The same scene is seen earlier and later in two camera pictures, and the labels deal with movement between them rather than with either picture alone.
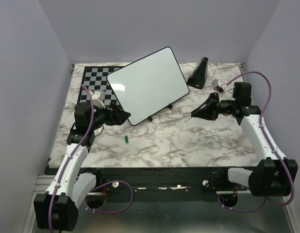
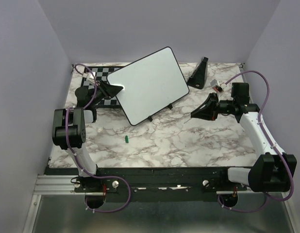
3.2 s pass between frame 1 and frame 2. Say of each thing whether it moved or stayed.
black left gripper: moved
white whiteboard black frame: stayed
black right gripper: stayed
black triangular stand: stayed
